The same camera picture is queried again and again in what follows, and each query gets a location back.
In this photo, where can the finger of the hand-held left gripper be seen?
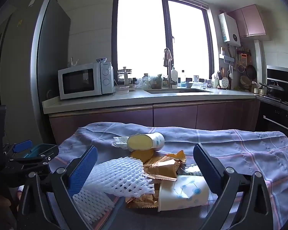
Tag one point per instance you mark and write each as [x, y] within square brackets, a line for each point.
[22, 146]
[48, 158]

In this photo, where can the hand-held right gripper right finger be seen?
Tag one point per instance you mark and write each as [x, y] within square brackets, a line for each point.
[206, 170]

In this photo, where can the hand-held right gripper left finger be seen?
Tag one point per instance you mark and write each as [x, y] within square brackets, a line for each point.
[82, 172]

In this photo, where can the teal plastic bin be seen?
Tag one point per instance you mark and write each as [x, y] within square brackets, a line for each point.
[40, 149]

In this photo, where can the white foam fruit net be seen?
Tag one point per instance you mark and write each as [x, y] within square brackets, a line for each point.
[120, 175]
[91, 203]

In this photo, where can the white tissue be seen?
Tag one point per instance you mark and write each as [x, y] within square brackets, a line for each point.
[120, 141]

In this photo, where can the orange peel piece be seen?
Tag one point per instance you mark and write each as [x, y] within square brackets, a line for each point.
[140, 154]

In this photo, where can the clear green plastic wrapper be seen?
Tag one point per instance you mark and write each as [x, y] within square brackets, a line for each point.
[189, 170]

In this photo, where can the white blue-patterned paper bag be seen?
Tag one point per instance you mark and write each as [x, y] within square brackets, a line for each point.
[182, 196]

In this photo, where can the purple plaid tablecloth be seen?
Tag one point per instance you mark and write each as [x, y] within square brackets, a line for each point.
[242, 153]

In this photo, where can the brown snack wrapper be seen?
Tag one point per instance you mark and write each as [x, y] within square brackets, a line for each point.
[163, 167]

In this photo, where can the purple base cabinets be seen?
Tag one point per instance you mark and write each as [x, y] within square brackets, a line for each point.
[175, 117]

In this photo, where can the gold snack wrapper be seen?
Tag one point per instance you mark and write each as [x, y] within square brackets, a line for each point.
[144, 200]

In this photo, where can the grey refrigerator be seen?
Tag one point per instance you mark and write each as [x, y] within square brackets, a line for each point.
[19, 71]

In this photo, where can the white kitchen countertop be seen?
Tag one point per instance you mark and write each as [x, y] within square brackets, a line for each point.
[98, 103]

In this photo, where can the white microwave oven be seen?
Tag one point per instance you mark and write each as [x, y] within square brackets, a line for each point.
[79, 81]

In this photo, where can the kitchen sink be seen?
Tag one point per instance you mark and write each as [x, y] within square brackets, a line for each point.
[177, 91]

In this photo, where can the black built-in oven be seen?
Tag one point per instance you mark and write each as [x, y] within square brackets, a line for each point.
[276, 119]

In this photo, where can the polka dot utensil holder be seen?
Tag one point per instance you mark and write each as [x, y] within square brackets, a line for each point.
[224, 83]

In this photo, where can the glass food container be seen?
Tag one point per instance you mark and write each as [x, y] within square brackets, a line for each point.
[122, 89]

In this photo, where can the white mug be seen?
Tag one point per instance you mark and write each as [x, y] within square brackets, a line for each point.
[195, 79]

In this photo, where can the stack of bowls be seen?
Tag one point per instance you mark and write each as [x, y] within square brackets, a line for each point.
[246, 82]

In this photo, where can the white pump bottle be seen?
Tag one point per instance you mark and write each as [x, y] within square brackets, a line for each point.
[174, 75]

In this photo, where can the steel kitchen faucet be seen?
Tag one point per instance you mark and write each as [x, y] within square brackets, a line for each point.
[169, 76]

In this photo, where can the dark filled plastic bag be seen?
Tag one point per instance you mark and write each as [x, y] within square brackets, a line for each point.
[156, 82]

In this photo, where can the black pot with lid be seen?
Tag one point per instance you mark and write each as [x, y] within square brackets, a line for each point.
[273, 89]

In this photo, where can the clear plastic bag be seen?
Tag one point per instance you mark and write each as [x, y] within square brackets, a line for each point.
[141, 83]

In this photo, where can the hanging metal strainer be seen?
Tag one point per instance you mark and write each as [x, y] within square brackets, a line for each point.
[241, 68]

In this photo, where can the hanging black pan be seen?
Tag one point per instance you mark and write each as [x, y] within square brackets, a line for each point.
[251, 70]

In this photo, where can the blue white bowl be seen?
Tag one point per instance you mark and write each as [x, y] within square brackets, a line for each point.
[101, 60]

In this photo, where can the orange grater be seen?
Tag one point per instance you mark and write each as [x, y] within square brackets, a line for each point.
[242, 58]

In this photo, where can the rag on faucet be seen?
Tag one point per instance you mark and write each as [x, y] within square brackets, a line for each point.
[168, 57]

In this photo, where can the white water heater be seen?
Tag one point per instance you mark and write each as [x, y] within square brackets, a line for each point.
[229, 28]

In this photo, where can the kitchen window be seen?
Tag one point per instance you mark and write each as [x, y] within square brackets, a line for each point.
[139, 33]

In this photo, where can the pink wall cabinet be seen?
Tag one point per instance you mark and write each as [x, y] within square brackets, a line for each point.
[249, 21]

